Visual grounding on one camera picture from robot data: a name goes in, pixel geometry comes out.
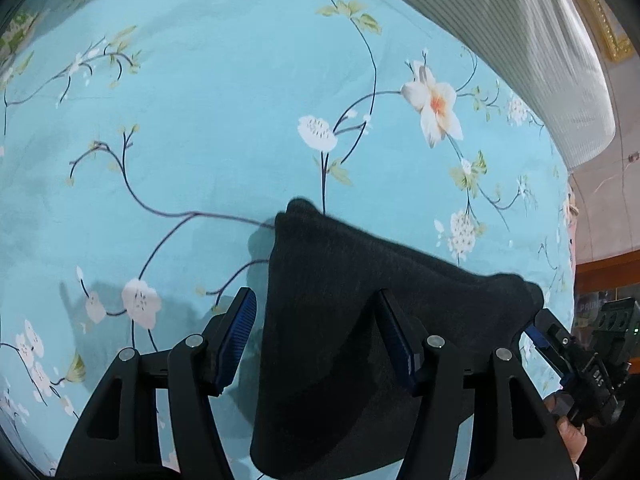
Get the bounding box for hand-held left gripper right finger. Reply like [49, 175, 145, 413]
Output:
[377, 289, 577, 480]

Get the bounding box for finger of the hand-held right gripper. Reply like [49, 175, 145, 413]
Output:
[521, 326, 571, 391]
[534, 308, 581, 358]

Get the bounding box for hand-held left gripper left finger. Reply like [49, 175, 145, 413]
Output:
[54, 287, 258, 480]

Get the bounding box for black pants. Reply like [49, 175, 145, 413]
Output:
[248, 198, 545, 479]

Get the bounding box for person's right hand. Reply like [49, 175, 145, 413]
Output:
[543, 391, 589, 467]

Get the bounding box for blue floral bed sheet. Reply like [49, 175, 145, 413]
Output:
[0, 0, 576, 480]

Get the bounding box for grey striped headboard cushion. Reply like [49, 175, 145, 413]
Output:
[334, 0, 617, 169]

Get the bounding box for golden picture frame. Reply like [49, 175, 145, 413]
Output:
[562, 0, 635, 62]

